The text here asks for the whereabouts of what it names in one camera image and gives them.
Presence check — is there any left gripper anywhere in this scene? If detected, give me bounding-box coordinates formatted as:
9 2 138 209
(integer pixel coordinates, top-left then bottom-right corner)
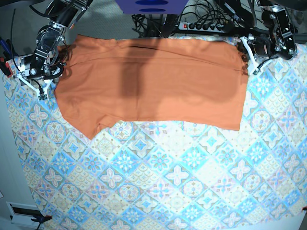
236 35 275 62

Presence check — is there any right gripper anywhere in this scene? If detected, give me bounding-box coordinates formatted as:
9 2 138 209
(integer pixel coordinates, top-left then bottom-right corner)
18 55 64 80

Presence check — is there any orange T-shirt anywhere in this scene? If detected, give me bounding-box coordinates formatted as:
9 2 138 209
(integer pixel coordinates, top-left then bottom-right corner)
54 35 248 139

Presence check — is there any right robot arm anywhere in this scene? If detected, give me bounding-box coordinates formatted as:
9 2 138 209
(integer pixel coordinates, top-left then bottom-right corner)
20 0 92 80

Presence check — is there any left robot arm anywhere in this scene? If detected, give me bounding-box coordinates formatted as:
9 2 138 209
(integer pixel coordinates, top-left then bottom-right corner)
240 0 297 60

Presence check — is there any white power strip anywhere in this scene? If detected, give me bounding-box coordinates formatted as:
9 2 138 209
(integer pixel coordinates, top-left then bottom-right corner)
178 22 224 33

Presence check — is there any blue plastic box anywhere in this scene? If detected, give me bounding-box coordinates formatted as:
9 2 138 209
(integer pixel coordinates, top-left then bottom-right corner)
115 0 188 15

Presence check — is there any patterned blue tablecloth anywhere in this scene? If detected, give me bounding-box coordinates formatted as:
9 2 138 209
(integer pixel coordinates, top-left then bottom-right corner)
0 45 307 230

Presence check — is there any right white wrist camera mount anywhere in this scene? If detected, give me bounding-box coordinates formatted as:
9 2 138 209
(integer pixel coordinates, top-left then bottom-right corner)
12 66 64 101

